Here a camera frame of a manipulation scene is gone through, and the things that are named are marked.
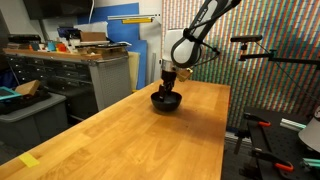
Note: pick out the wooden workbench shelf top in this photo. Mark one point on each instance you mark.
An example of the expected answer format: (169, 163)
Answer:
(52, 55)

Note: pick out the brown wooden block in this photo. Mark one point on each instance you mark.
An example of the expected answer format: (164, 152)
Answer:
(28, 88)

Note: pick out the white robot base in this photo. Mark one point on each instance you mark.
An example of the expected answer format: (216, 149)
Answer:
(310, 135)

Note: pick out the gold wrist camera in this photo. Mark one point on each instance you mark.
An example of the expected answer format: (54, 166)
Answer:
(184, 74)

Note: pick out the grey storage bin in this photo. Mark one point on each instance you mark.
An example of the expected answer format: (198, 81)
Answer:
(29, 127)

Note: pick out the silver aluminium extrusion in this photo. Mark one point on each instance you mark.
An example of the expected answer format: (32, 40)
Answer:
(291, 125)

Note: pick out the teal tray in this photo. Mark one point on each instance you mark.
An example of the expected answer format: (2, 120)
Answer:
(6, 93)

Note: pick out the lower orange-handled bar clamp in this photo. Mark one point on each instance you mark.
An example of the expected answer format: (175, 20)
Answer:
(275, 160)

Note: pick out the grey drawer cabinet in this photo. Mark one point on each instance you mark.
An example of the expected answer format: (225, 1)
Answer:
(89, 86)

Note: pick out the blue foam board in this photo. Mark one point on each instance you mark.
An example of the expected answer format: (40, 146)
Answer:
(117, 31)

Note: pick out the cardboard box on shelf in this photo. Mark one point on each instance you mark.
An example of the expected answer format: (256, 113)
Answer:
(92, 36)

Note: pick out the orange-handled bar clamp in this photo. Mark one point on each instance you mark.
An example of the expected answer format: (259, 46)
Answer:
(275, 160)
(257, 119)

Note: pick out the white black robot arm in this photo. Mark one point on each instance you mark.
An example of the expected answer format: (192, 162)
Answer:
(182, 47)

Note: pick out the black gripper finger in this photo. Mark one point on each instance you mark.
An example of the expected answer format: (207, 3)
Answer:
(169, 89)
(162, 92)

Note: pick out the black bowl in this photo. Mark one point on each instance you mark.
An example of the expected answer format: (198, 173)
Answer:
(170, 103)

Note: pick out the black camera on boom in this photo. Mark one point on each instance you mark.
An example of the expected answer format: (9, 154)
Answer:
(246, 38)

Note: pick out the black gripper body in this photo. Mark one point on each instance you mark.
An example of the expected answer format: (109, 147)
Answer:
(168, 78)

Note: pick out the black wall monitor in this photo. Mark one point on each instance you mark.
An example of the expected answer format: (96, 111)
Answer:
(44, 9)

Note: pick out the yellow spirit level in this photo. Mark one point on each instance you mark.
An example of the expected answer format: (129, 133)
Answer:
(137, 20)

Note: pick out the upper orange-handled bar clamp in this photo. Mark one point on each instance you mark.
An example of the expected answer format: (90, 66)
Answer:
(257, 119)

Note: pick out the black optical breadboard table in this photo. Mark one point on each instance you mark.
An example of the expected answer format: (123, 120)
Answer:
(280, 141)

